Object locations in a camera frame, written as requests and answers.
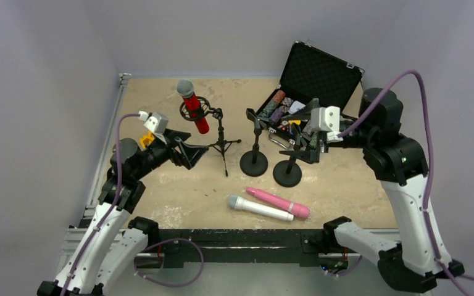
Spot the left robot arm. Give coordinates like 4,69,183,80
37,129,209,295

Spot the black tripod shock mount stand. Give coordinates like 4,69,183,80
180,97,241,177

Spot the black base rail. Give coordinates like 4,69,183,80
77,227,360,271

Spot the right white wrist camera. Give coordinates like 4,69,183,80
311,106,341,133

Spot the pink microphone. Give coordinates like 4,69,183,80
246,187,310,220

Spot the black round-base stand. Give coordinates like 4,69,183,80
272,122,304,188
239,108,268,177

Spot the white card deck box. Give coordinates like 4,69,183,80
288,101,306,115

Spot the white microphone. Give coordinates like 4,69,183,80
227,195,294,222

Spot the yellow plastic bracket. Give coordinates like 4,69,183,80
139,131,155,149

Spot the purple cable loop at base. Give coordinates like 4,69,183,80
133,238,205,289

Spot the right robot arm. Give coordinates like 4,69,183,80
288,88,465,294

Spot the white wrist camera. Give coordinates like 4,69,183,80
311,106,341,133
138,111,169,144

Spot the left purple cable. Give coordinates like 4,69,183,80
59,113,148,296

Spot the black poker chip case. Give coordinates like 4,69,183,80
256,41,364,143

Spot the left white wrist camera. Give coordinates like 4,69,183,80
138,111,169,144

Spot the red glitter microphone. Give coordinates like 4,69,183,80
176,79,209,134

